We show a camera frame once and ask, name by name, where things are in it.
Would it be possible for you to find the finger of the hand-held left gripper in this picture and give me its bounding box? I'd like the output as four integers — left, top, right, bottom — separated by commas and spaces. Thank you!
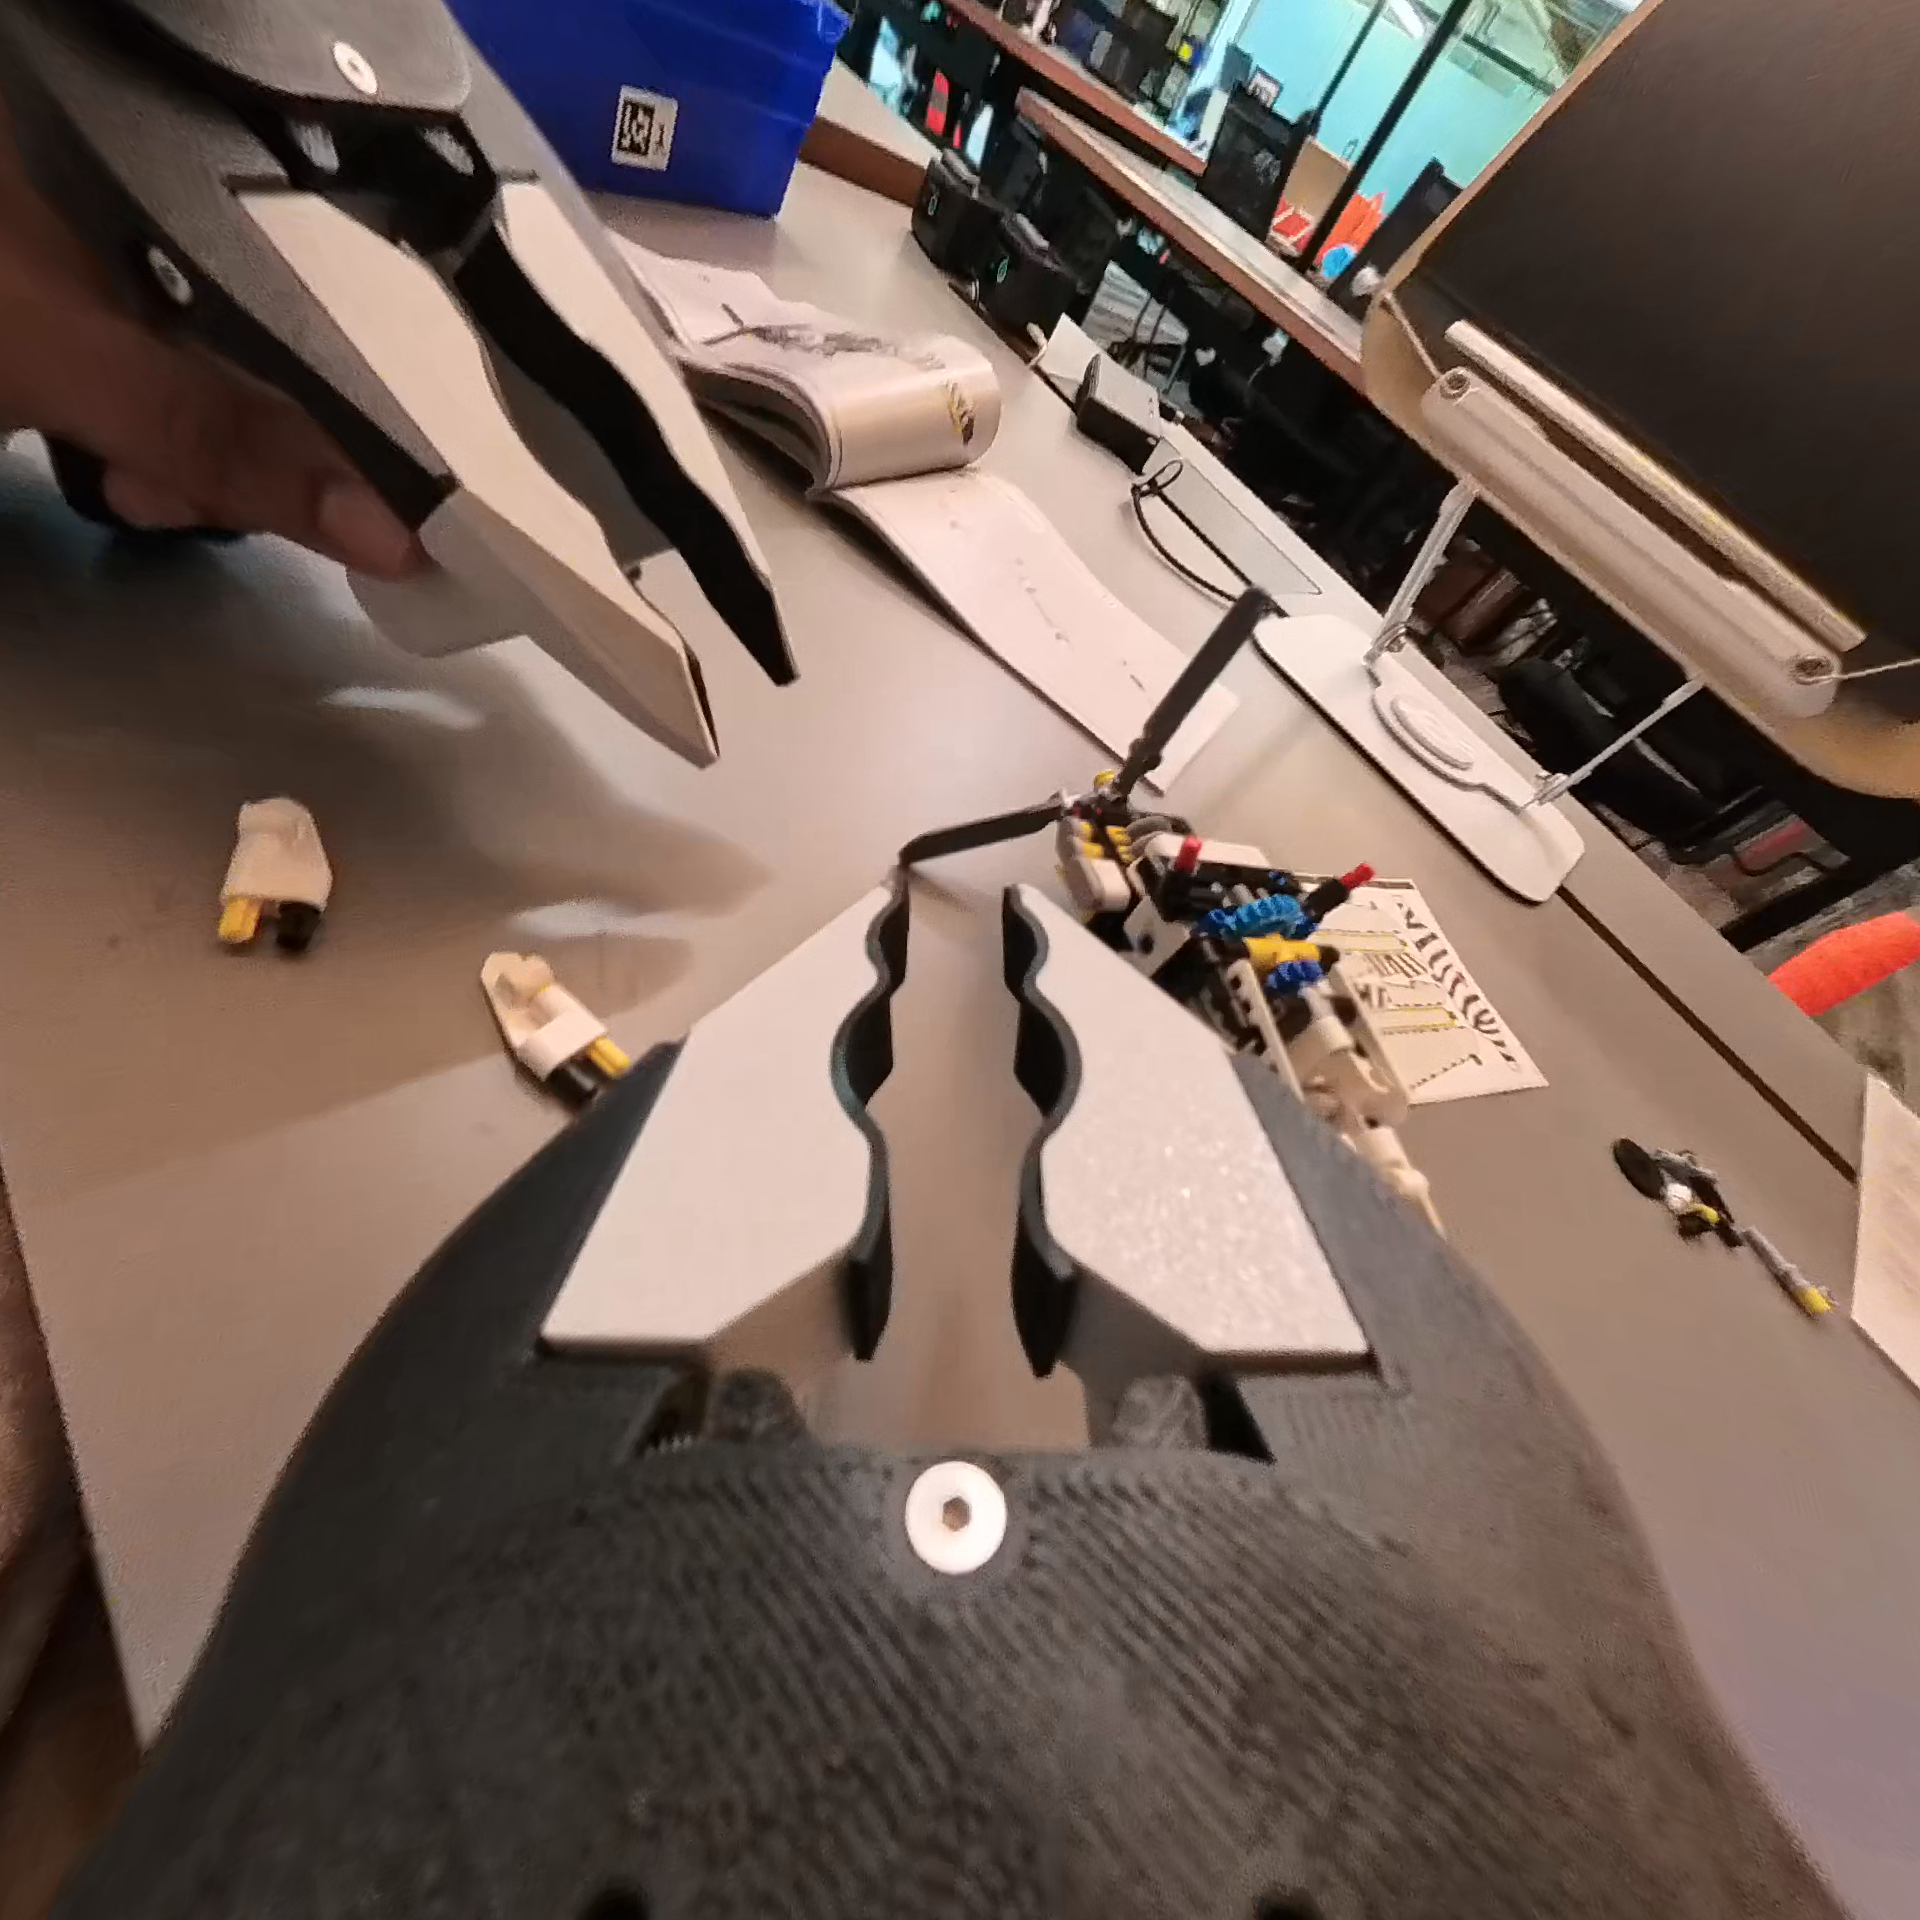
240, 186, 727, 772
457, 173, 804, 687

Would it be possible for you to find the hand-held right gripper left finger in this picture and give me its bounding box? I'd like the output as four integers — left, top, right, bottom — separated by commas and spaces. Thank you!
540, 884, 915, 1360

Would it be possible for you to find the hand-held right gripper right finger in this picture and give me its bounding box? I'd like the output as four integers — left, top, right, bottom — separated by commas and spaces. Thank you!
996, 884, 1378, 1381

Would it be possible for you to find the lego instruction booklet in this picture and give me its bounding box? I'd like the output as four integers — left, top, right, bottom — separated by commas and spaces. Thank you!
621, 238, 1241, 790

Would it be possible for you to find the lego plane model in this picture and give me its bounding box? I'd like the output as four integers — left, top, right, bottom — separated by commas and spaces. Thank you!
898, 585, 1452, 1235

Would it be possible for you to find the pile of small lego pieces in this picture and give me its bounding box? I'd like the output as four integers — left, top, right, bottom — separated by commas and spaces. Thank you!
1609, 1138, 1839, 1324

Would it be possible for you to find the white lego sub-assembly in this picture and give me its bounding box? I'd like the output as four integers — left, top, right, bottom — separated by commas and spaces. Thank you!
217, 798, 333, 953

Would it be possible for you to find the person's left hand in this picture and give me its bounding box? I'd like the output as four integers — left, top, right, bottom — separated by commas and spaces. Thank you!
0, 158, 441, 585

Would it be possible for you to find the blue storage bin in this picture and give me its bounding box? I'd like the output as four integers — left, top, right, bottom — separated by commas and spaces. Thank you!
444, 0, 850, 220

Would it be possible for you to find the zebra striped sticker sheet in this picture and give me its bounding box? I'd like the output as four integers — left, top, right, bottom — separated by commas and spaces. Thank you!
1316, 875, 1554, 1104

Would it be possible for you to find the black battery charger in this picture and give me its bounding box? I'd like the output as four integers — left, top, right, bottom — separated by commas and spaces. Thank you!
913, 144, 1122, 342

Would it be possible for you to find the white adjustable stand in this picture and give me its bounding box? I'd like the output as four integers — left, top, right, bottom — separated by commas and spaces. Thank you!
1248, 322, 1885, 905

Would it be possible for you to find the black power adapter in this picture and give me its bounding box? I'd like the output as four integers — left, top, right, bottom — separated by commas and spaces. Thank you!
1068, 360, 1169, 474

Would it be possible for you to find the white printed paper sheet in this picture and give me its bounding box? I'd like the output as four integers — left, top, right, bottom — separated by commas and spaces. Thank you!
1849, 1069, 1920, 1355

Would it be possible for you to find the orange cushion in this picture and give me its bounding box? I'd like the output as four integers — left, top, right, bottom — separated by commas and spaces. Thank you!
1767, 910, 1920, 1025

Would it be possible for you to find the black cable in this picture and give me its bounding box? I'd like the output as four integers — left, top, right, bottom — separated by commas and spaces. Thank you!
1126, 456, 1279, 607

